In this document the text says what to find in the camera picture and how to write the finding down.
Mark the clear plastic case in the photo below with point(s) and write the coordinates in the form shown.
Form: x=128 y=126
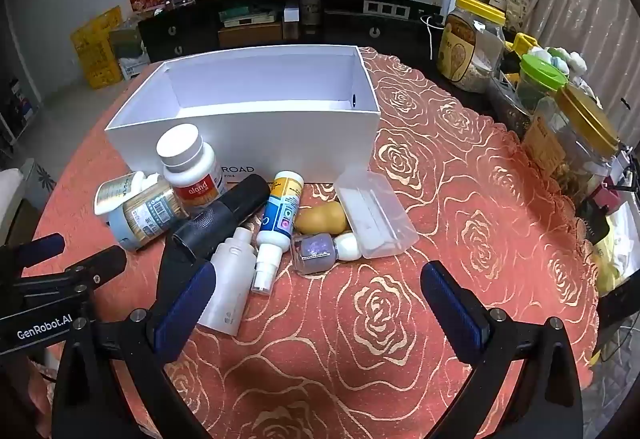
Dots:
x=375 y=214

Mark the white bottle holographic label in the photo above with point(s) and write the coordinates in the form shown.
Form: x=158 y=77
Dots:
x=112 y=196

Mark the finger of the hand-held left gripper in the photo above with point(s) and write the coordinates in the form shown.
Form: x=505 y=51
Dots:
x=95 y=266
x=42 y=246

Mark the purple nail polish bottle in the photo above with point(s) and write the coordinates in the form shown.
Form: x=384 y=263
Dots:
x=315 y=251

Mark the bag of cotton balls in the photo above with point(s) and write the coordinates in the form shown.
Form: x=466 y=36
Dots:
x=562 y=59

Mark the white cardboard box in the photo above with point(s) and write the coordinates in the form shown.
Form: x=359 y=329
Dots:
x=280 y=139

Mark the plain white plastic bottle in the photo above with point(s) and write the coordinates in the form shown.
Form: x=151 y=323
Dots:
x=232 y=279

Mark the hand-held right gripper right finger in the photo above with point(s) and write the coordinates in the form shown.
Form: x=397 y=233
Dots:
x=455 y=314

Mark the blue yellow label spray bottle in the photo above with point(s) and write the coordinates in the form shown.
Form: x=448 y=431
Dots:
x=280 y=214

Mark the jar green lid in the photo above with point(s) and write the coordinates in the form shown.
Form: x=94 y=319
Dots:
x=540 y=79

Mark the red rose tablecloth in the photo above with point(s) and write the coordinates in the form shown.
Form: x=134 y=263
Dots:
x=450 y=199

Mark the red label pill bottle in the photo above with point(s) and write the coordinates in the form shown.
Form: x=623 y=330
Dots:
x=192 y=169

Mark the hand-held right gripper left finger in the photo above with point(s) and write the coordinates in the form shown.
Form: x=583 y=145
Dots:
x=185 y=309

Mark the toothpick jar blue lid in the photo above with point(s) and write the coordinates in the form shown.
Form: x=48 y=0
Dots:
x=145 y=216

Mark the black cylindrical spray bottle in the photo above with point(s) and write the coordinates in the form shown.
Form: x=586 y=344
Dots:
x=225 y=214

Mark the black television cabinet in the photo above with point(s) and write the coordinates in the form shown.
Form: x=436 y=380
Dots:
x=350 y=26

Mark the large jar yellow lid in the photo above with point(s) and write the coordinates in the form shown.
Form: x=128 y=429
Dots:
x=467 y=44

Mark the jar gold lid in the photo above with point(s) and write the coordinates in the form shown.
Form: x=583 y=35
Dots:
x=575 y=144

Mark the yellow gourd ornament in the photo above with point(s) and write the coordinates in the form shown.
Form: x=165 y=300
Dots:
x=320 y=219

